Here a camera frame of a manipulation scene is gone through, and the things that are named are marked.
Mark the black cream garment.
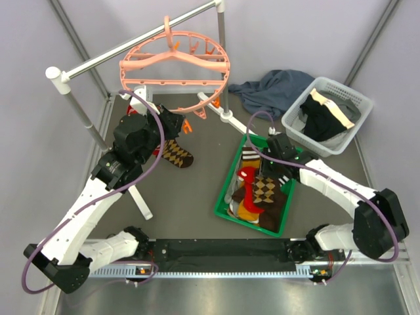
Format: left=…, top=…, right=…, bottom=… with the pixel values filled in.
left=295, top=94, right=348, bottom=142

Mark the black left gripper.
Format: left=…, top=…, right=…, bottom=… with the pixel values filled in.
left=136, top=102, right=186, bottom=165

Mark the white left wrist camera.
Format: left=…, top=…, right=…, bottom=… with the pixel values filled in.
left=118, top=85, right=154, bottom=116

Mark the red white striped sock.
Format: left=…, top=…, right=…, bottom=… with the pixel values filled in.
left=127, top=106, right=136, bottom=115
left=153, top=146, right=161, bottom=157

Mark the pink round clip hanger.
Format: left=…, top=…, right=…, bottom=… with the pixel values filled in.
left=119, top=16, right=230, bottom=119

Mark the grey black striped sock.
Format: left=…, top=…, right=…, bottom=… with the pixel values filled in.
left=278, top=175, right=290, bottom=186

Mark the grey slotted cable duct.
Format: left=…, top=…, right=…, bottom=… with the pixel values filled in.
left=89, top=264, right=314, bottom=279

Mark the white and silver drying rack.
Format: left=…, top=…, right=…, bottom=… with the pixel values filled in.
left=45, top=1, right=245, bottom=220

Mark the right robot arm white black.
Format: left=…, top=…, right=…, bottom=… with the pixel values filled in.
left=261, top=133, right=410, bottom=260

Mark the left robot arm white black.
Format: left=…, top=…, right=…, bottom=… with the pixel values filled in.
left=24, top=106, right=184, bottom=294

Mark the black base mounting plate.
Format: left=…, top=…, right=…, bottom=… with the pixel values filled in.
left=151, top=238, right=309, bottom=272

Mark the dark brown sock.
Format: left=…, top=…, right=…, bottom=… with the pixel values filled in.
left=230, top=187, right=287, bottom=232

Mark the green plastic crate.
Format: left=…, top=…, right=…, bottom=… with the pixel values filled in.
left=214, top=135, right=297, bottom=238

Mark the white plastic laundry basket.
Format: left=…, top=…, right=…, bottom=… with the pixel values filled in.
left=282, top=77, right=373, bottom=158

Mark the blue grey cloth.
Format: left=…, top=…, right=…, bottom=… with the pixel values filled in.
left=228, top=70, right=314, bottom=119

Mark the mustard yellow sock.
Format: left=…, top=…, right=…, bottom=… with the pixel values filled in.
left=236, top=200, right=260, bottom=224

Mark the brown argyle sock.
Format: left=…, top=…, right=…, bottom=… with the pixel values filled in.
left=161, top=140, right=194, bottom=169
left=253, top=176, right=278, bottom=203

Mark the brown white striped sock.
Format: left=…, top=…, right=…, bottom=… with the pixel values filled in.
left=241, top=147, right=260, bottom=161

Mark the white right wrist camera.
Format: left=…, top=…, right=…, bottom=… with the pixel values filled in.
left=268, top=127, right=282, bottom=137

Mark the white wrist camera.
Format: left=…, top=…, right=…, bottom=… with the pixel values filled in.
left=118, top=85, right=154, bottom=116
left=268, top=127, right=282, bottom=137

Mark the grey garment in basket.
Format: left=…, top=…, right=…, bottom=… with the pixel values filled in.
left=320, top=91, right=361, bottom=123

